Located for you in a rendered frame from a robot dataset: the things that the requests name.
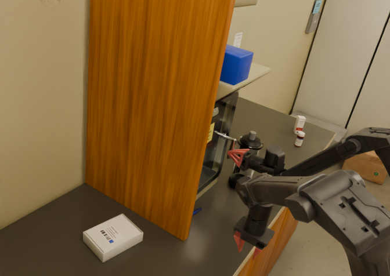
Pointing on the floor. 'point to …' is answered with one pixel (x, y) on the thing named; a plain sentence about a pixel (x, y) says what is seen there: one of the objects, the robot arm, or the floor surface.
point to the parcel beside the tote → (367, 166)
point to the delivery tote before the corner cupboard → (324, 126)
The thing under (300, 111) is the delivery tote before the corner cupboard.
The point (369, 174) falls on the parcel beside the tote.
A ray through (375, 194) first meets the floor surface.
